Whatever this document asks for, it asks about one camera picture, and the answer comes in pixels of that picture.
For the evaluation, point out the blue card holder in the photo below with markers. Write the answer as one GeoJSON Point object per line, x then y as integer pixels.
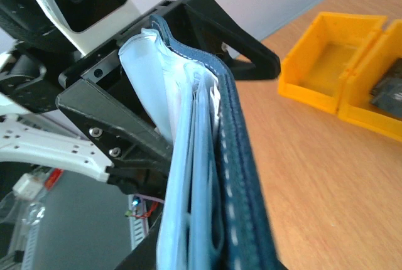
{"type": "Point", "coordinates": [214, 215]}

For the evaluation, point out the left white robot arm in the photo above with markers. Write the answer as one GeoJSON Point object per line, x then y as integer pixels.
{"type": "Point", "coordinates": [33, 129]}

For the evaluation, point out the grey slotted cable duct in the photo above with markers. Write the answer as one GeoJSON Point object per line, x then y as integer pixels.
{"type": "Point", "coordinates": [91, 234]}

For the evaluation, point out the yellow bin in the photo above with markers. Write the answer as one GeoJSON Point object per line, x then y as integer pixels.
{"type": "Point", "coordinates": [316, 69]}
{"type": "Point", "coordinates": [360, 103]}

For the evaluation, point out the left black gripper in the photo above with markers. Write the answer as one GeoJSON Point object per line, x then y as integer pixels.
{"type": "Point", "coordinates": [100, 100]}

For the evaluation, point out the black cards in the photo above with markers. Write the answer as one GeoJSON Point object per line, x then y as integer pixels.
{"type": "Point", "coordinates": [389, 91]}

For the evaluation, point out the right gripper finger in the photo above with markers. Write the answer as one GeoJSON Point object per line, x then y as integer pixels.
{"type": "Point", "coordinates": [143, 257]}

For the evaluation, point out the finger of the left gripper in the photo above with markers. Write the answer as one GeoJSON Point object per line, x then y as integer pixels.
{"type": "Point", "coordinates": [204, 25]}

